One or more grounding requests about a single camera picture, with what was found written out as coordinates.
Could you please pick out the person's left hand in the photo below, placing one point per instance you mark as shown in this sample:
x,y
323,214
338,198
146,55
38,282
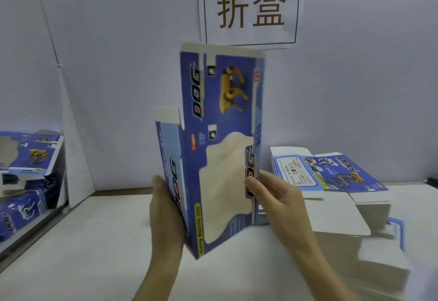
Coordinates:
x,y
168,225

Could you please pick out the person's right hand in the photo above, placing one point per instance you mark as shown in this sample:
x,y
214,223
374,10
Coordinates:
x,y
287,212

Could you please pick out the blue dog-print cardboard box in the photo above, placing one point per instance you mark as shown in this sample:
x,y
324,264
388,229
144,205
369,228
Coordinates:
x,y
226,174

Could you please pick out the pile of blue boxes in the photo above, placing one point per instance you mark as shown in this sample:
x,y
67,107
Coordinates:
x,y
31,153

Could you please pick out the person's right forearm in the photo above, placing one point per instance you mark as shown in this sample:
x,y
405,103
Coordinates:
x,y
325,277

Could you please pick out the person's left forearm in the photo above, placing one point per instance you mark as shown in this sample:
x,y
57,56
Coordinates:
x,y
159,283

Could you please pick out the black object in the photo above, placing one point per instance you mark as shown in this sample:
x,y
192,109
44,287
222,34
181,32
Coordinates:
x,y
433,182

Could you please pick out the white paper wall sign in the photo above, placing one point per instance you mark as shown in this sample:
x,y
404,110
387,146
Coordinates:
x,y
274,34

